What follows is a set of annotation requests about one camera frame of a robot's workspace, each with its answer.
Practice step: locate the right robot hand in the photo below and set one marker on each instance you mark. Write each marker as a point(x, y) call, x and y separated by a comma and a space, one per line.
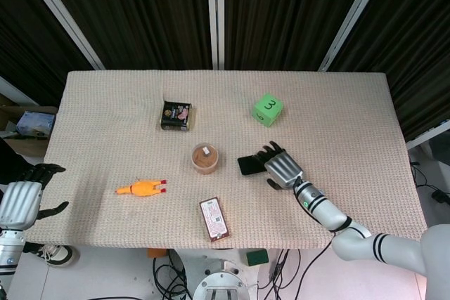
point(283, 168)

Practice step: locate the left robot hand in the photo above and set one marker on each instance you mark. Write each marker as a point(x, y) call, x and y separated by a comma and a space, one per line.
point(19, 200)

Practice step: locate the black smartphone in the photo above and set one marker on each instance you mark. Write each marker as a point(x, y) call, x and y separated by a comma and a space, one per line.
point(250, 165)

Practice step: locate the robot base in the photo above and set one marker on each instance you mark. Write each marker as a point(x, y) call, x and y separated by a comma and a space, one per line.
point(225, 284)

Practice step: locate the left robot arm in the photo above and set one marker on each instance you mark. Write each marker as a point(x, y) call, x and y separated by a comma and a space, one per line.
point(10, 254)

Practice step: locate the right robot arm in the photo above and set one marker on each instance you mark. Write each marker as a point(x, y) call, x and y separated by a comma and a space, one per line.
point(355, 224)

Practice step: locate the beige woven tablecloth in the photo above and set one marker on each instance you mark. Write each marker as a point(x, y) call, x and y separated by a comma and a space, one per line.
point(225, 159)

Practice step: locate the green numbered cube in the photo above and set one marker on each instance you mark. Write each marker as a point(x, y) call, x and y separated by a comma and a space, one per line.
point(267, 109)

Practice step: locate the white sneaker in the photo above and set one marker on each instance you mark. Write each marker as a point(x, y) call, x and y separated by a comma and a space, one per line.
point(56, 254)

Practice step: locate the cardboard box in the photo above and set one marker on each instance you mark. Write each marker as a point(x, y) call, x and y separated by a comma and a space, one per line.
point(21, 131)

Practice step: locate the blue glove box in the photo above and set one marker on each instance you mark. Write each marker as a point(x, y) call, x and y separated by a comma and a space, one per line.
point(35, 123)

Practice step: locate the round clear container brown contents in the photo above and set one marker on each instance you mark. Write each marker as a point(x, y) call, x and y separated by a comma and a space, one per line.
point(204, 159)

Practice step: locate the red brown snack box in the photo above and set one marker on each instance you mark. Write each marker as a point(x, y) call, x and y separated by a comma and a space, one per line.
point(215, 219)

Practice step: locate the green block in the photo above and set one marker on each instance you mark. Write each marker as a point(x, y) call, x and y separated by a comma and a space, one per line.
point(257, 257)

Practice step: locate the black luncheon meat can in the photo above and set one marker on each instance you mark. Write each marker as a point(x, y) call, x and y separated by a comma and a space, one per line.
point(176, 116)

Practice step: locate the yellow rubber chicken toy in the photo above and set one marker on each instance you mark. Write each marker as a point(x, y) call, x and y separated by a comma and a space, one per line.
point(140, 188)

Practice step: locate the orange object under table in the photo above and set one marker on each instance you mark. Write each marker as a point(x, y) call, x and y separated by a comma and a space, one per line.
point(157, 253)

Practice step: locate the black power adapter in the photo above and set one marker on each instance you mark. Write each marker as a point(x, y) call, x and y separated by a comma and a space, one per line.
point(441, 196)

